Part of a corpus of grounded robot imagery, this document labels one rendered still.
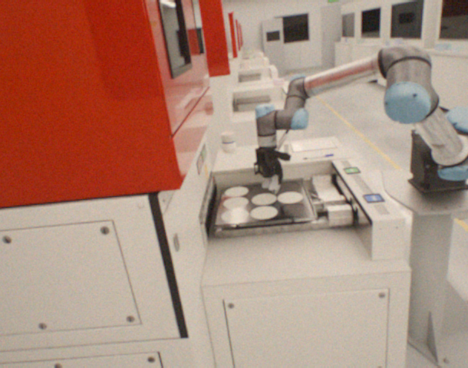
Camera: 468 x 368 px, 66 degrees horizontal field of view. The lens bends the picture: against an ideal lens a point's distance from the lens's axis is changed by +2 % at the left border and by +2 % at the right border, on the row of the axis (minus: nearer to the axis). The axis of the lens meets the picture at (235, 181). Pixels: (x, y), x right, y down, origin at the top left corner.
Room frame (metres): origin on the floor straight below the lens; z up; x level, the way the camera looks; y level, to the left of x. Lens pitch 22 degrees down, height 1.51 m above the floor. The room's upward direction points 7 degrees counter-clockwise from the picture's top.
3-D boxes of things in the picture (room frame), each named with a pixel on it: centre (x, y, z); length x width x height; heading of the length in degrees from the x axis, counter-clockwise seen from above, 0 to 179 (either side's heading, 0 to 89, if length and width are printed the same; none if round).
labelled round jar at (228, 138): (1.79, 0.01, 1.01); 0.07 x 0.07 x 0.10
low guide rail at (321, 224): (1.16, -0.15, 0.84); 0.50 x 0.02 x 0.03; 85
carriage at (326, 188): (1.28, -0.36, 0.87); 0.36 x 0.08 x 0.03; 175
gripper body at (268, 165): (1.31, -0.14, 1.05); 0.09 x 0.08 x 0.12; 127
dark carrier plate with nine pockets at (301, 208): (1.28, -0.10, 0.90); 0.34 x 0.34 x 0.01; 85
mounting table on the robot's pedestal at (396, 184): (1.37, -0.86, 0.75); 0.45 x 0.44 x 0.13; 84
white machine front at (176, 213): (1.11, 0.14, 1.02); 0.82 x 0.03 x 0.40; 175
